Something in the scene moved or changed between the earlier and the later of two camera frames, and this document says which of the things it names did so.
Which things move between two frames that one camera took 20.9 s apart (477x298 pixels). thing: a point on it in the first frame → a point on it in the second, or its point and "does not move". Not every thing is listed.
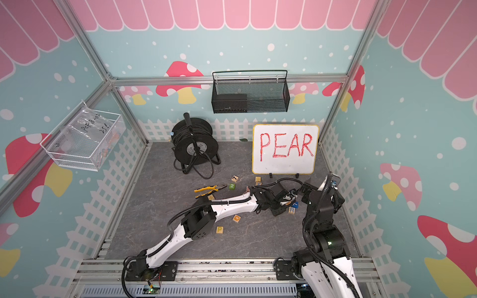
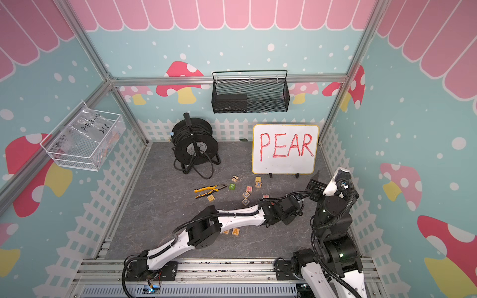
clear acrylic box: x=84 y=139 does not move
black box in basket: x=229 y=103 does not move
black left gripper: x=281 y=209 → x=291 y=216
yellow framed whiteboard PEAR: x=284 y=149 does not move
